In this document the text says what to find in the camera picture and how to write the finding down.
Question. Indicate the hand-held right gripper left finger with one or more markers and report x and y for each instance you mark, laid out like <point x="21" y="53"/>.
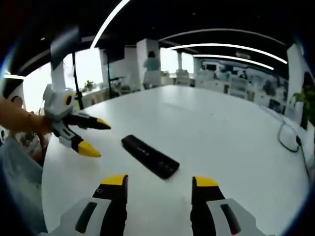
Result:
<point x="86" y="216"/>

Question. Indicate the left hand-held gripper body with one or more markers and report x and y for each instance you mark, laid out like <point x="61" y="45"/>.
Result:
<point x="57" y="103"/>

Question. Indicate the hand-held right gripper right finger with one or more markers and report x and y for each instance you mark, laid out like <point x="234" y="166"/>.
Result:
<point x="221" y="216"/>

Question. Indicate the black remote control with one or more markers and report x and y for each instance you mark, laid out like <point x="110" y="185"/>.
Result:
<point x="150" y="156"/>

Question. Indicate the person's left hand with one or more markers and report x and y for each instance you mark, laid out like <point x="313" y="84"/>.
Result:
<point x="46" y="125"/>

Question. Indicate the small potted plant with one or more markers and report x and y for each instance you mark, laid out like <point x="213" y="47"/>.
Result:
<point x="89" y="85"/>

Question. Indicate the thin black stand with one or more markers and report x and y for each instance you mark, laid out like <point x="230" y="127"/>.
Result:
<point x="108" y="73"/>

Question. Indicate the black stand with dark panel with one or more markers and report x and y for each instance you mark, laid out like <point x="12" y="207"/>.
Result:
<point x="64" y="46"/>

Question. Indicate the white ceiling light strip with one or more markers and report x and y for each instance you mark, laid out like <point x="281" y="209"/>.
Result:
<point x="103" y="24"/>
<point x="221" y="45"/>

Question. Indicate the green potted plant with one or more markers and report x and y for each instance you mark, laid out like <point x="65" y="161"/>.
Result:
<point x="306" y="103"/>

